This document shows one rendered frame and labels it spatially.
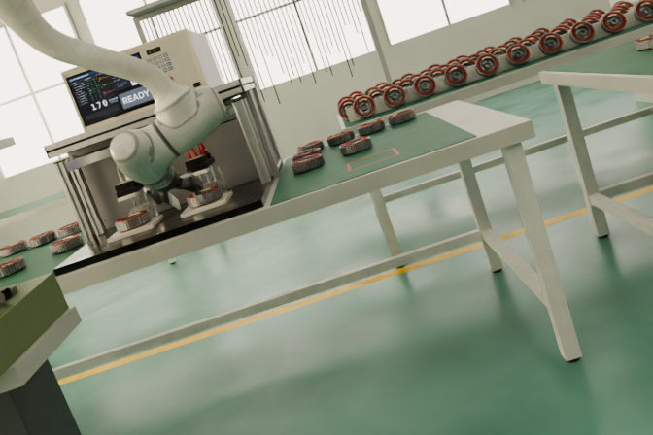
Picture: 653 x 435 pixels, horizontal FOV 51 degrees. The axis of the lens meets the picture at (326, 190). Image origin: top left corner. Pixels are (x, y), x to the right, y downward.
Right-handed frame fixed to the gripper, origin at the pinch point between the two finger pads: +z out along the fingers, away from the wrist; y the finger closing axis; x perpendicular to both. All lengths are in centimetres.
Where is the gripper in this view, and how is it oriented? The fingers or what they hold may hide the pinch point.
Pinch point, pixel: (186, 198)
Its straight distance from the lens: 197.9
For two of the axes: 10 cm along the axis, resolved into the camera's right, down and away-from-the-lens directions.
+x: -2.8, -9.0, 3.4
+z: 1.5, 3.1, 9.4
